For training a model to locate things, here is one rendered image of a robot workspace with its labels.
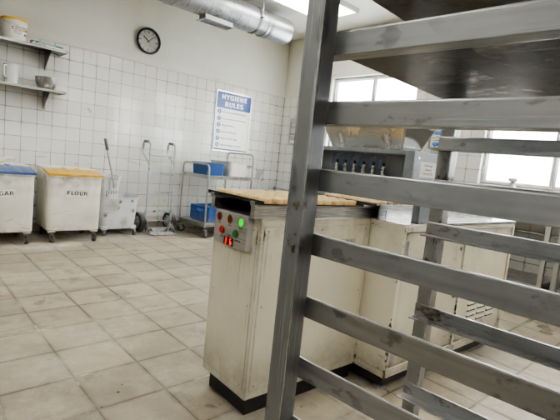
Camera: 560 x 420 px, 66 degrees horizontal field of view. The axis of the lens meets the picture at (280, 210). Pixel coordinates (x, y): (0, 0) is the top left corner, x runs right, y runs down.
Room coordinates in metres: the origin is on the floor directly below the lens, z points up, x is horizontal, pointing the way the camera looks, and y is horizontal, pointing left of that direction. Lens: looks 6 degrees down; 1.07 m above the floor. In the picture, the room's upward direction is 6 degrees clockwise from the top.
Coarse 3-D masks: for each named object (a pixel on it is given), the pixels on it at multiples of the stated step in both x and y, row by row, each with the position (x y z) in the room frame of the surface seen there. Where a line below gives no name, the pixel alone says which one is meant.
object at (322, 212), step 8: (256, 208) 1.65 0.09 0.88; (264, 208) 1.67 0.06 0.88; (272, 208) 1.70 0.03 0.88; (280, 208) 1.73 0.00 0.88; (320, 208) 1.88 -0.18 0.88; (328, 208) 1.91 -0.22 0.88; (336, 208) 1.95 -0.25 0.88; (344, 208) 1.98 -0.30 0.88; (352, 208) 2.02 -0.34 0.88; (360, 208) 2.06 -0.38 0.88; (368, 208) 2.10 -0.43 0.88; (376, 208) 2.14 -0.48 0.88; (256, 216) 1.65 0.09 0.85; (264, 216) 1.68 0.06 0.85; (272, 216) 1.70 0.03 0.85; (280, 216) 1.73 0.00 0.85; (320, 216) 1.88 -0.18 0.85; (328, 216) 1.92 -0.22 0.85; (336, 216) 1.95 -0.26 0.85; (344, 216) 1.99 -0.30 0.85; (352, 216) 2.03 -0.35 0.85; (360, 216) 2.06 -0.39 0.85; (368, 216) 2.11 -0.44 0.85; (376, 216) 2.15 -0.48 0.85
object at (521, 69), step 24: (480, 48) 0.50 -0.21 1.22; (504, 48) 0.50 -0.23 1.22; (528, 48) 0.49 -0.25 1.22; (552, 48) 0.48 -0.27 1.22; (384, 72) 0.67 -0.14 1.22; (408, 72) 0.66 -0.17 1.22; (432, 72) 0.64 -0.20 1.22; (456, 72) 0.63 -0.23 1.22; (480, 72) 0.61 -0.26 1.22; (504, 72) 0.60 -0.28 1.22; (528, 72) 0.59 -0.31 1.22; (552, 72) 0.57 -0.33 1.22; (456, 96) 0.80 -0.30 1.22; (480, 96) 0.78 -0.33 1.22; (504, 96) 0.75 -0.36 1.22; (528, 96) 0.73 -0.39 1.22
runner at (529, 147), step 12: (444, 144) 0.90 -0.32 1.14; (456, 144) 0.89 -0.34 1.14; (468, 144) 0.87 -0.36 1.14; (480, 144) 0.86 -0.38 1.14; (492, 144) 0.84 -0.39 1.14; (504, 144) 0.83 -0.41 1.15; (516, 144) 0.81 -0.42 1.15; (528, 144) 0.80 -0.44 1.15; (540, 144) 0.78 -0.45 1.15; (552, 144) 0.77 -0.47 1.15; (528, 156) 0.80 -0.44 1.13; (540, 156) 0.77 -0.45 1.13; (552, 156) 0.75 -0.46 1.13
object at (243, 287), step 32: (256, 224) 1.68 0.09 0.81; (320, 224) 1.87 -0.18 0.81; (352, 224) 2.02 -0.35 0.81; (224, 256) 1.83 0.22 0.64; (256, 256) 1.67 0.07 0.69; (224, 288) 1.81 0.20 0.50; (256, 288) 1.66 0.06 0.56; (320, 288) 1.90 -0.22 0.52; (352, 288) 2.05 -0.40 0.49; (224, 320) 1.80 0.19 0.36; (256, 320) 1.67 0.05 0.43; (224, 352) 1.78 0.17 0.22; (256, 352) 1.68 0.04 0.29; (320, 352) 1.94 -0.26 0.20; (352, 352) 2.10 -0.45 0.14; (224, 384) 1.77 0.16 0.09; (256, 384) 1.69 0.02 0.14
